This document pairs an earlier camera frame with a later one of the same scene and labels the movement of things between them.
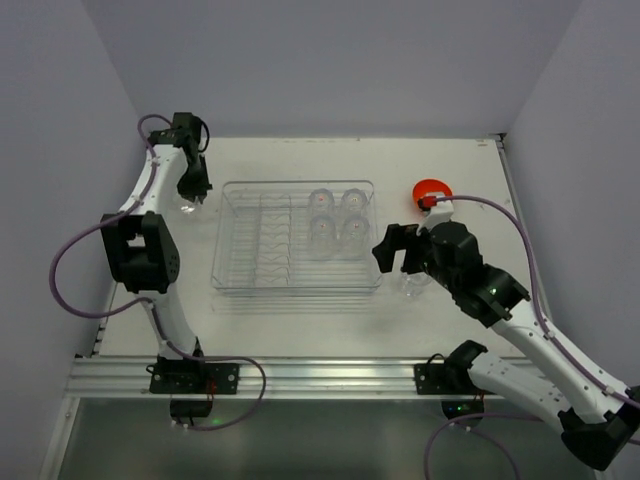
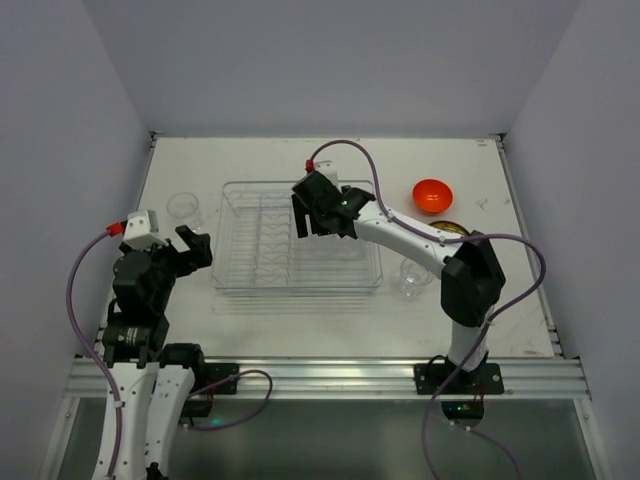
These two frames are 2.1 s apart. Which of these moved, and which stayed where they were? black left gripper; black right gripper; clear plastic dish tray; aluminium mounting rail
Moved: black right gripper; black left gripper
Stayed: aluminium mounting rail; clear plastic dish tray
